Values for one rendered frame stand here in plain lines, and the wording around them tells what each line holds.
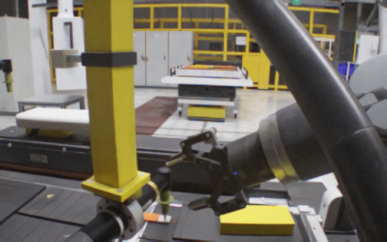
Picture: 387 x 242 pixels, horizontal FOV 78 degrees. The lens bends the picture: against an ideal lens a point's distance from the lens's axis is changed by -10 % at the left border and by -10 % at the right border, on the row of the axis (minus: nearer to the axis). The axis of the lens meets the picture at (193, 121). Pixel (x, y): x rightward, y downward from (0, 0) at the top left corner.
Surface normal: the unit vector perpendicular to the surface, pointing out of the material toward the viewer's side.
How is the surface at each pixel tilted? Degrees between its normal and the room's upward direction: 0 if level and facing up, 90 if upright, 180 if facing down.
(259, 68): 90
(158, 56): 90
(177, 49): 90
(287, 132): 59
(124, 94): 90
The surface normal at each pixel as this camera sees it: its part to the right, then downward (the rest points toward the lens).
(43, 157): -0.13, 0.25
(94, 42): -0.39, 0.23
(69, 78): 0.30, 0.25
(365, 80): -0.63, -0.36
